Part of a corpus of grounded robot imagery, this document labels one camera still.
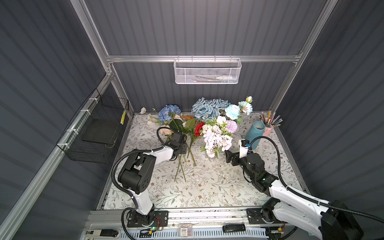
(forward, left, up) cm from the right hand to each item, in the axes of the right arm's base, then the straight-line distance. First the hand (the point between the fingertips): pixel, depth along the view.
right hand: (235, 147), depth 81 cm
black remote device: (-35, +2, -19) cm, 39 cm away
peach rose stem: (+19, +43, -11) cm, 48 cm away
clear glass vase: (-9, +14, +8) cm, 19 cm away
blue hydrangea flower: (+29, +44, -3) cm, 52 cm away
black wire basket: (-1, +73, +11) cm, 74 cm away
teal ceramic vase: (+10, -13, +3) cm, 17 cm away
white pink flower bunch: (-2, +12, +14) cm, 19 cm away
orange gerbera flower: (+26, +28, -4) cm, 38 cm away
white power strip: (-38, +64, -12) cm, 75 cm away
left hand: (+8, +30, -13) cm, 33 cm away
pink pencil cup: (+18, -26, -9) cm, 33 cm away
